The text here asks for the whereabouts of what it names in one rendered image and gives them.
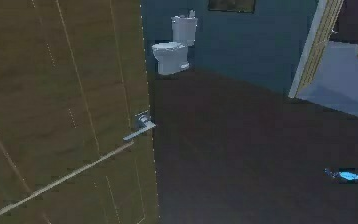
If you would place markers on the brown wooden room door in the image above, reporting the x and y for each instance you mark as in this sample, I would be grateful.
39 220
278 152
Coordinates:
60 110

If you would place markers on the light blue floor object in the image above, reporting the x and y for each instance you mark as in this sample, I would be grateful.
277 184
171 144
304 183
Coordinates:
348 175

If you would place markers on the dark framed wall picture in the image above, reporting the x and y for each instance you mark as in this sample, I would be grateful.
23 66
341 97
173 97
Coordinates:
231 5

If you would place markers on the white toilet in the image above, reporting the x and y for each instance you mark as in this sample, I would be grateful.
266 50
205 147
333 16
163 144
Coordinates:
175 46

